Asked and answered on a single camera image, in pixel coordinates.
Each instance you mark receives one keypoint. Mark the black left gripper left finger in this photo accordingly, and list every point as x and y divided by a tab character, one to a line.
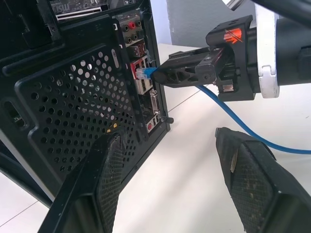
80	194

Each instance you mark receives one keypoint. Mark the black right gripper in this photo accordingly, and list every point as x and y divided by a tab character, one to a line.
240	63

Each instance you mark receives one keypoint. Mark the black computer tower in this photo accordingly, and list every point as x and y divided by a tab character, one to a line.
73	31

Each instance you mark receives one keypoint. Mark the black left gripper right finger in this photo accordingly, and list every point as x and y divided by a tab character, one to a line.
257	184

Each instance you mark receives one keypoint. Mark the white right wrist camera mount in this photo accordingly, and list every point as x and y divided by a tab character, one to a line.
265	36

